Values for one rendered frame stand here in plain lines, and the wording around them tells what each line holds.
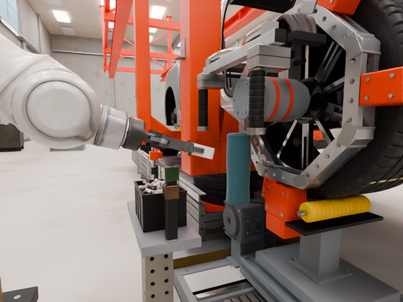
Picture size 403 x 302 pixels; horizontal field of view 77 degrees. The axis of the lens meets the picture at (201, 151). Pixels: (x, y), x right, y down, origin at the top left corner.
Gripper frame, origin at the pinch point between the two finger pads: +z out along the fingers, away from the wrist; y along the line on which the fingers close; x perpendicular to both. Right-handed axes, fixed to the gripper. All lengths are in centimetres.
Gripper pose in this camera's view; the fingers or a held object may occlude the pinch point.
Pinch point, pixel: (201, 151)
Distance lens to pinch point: 66.5
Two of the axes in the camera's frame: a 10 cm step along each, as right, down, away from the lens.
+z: 8.7, 2.2, 4.5
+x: -2.4, 9.7, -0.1
